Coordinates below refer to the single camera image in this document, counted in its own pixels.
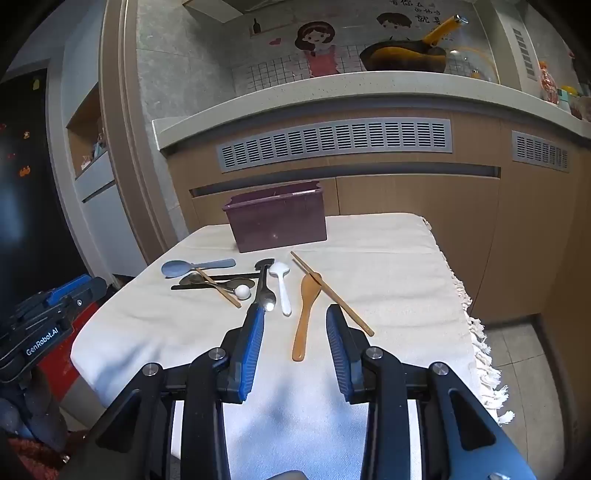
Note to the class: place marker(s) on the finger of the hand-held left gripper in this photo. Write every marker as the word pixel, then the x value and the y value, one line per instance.
pixel 69 287

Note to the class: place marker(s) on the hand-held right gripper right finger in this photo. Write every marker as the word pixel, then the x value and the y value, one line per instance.
pixel 338 355

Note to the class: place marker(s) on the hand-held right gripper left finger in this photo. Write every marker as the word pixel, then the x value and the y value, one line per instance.
pixel 249 355

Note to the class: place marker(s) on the wooden chopstick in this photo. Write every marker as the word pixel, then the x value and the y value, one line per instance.
pixel 344 307
pixel 217 287

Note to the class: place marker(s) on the wooden spoon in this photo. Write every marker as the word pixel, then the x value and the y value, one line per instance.
pixel 304 314

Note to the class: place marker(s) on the metal spoon with white ball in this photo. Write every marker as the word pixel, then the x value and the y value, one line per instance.
pixel 242 291

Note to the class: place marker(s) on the white plastic spoon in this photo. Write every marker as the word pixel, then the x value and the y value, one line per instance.
pixel 282 286

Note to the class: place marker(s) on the blue plastic spoon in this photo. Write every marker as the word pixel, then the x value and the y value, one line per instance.
pixel 174 269

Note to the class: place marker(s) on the purple plastic utensil box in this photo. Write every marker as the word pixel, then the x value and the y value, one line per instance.
pixel 277 226

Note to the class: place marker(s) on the black refrigerator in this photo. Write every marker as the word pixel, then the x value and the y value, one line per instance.
pixel 27 207

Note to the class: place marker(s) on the white tablecloth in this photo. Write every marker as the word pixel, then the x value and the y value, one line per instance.
pixel 392 277

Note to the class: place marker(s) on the wooden cabinet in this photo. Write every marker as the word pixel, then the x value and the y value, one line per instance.
pixel 415 194

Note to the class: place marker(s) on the long grey vent grille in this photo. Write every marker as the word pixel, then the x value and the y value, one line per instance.
pixel 332 144

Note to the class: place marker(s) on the stone countertop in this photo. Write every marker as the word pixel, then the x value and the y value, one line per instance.
pixel 323 92

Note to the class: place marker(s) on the small grey vent grille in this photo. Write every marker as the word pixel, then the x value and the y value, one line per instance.
pixel 540 152

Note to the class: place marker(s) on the glass pan lid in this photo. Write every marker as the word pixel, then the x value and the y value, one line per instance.
pixel 475 60

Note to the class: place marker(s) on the orange bottle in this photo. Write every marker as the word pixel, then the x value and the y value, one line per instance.
pixel 547 83

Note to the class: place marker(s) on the white wall shelf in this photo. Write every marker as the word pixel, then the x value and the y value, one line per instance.
pixel 92 175

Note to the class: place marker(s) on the cartoon girl wall sticker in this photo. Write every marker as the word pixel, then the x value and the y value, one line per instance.
pixel 318 50

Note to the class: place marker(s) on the cartoon boy wall sticker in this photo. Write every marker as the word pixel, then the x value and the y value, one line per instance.
pixel 395 25

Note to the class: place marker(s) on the grey wall vent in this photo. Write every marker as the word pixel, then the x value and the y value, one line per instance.
pixel 524 53

